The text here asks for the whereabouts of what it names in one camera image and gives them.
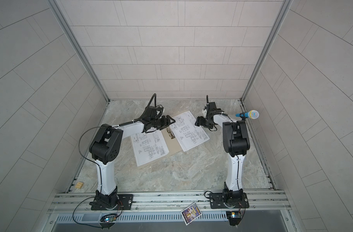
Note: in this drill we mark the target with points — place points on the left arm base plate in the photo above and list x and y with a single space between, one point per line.
112 202

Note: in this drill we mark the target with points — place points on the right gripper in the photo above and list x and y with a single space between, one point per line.
201 121

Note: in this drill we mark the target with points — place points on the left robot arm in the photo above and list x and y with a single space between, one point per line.
105 147

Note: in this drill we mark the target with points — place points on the left green circuit board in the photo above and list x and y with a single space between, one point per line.
109 218

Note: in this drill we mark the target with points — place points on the small wooden block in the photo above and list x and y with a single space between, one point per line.
79 185

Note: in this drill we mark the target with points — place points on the drawing paper sheet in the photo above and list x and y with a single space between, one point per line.
187 134
148 147

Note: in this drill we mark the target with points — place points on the blue yellow microphone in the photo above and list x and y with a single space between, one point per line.
253 114

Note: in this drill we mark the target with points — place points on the right circuit board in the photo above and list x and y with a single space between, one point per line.
234 217

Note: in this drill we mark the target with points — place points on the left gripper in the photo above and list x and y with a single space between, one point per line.
166 122

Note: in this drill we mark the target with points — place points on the beige paper folder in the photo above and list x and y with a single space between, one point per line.
172 144

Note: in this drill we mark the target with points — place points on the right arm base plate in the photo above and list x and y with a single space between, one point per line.
228 200

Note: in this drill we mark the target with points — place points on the aluminium rail frame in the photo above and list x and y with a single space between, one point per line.
164 201

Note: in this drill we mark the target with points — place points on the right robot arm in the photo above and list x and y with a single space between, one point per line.
236 143

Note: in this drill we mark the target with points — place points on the metal folder clip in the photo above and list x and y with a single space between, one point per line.
170 133

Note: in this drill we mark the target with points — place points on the colourful card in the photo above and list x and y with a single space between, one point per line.
191 213

